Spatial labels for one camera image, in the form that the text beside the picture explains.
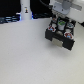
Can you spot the dark equipment with blue lights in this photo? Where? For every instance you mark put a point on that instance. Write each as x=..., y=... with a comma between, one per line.
x=9, y=19

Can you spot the black kcup holder box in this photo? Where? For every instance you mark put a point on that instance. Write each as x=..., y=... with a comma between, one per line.
x=62, y=36

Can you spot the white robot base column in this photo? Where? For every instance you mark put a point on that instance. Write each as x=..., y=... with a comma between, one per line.
x=25, y=10

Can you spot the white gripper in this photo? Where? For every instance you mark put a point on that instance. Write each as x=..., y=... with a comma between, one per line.
x=63, y=8

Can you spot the green kcup pod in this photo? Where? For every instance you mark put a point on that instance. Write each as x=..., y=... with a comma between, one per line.
x=61, y=22

